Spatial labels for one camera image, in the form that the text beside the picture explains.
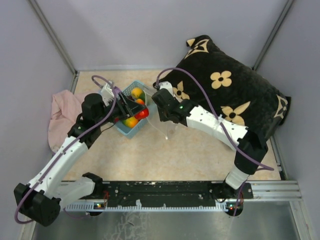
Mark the yellow lemon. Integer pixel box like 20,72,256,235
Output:
131,87,144,99

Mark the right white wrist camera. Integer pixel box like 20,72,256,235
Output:
157,81,174,96

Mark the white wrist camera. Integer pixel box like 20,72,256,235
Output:
157,81,174,96
99,81,121,106

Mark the light blue plastic basket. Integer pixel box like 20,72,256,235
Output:
115,80,148,139

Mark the pink cloth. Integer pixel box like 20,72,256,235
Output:
47,90,87,153

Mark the clear dotted zip bag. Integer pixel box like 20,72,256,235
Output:
143,86,177,140

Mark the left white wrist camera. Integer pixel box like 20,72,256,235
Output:
99,81,121,106

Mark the white slotted cable duct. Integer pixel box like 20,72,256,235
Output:
65,199,229,213

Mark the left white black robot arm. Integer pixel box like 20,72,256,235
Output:
13,93,146,227

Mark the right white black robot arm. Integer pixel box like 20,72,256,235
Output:
151,88,268,198

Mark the orange fruit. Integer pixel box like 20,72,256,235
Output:
135,98,145,105

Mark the purple cable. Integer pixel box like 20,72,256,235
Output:
156,67,275,172
14,74,118,225

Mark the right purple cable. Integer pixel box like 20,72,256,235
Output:
156,67,275,172

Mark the green yellow mango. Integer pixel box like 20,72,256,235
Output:
139,91,146,103

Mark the black floral pillow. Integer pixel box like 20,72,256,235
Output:
160,35,290,140

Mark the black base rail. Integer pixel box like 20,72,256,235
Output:
74,180,253,208

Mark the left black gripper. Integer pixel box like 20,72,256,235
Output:
96,91,147,127

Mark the green orange mango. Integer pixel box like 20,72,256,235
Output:
122,116,139,129

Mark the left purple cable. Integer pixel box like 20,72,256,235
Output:
14,74,118,225

